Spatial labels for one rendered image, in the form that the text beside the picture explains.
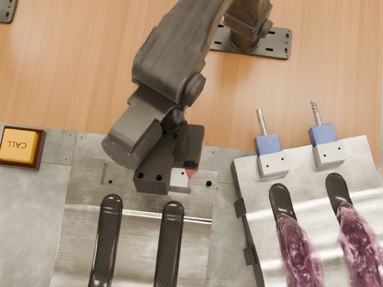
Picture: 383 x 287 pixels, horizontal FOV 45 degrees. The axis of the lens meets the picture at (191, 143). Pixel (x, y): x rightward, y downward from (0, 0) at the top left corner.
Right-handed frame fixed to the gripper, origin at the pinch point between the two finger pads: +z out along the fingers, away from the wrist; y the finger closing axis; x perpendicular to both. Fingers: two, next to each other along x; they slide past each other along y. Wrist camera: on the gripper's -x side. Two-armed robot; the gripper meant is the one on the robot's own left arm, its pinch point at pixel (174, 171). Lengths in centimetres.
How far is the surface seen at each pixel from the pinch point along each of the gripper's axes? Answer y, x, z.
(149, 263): -3.2, -12.4, 10.5
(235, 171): 9.5, 7.0, 9.2
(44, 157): -28.4, 5.7, 9.0
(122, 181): -10.6, 0.8, 6.7
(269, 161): 15.6, 8.0, 6.1
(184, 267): 2.9, -12.0, 11.3
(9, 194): -33.6, -2.2, 11.1
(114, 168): -12.5, 2.9, 5.7
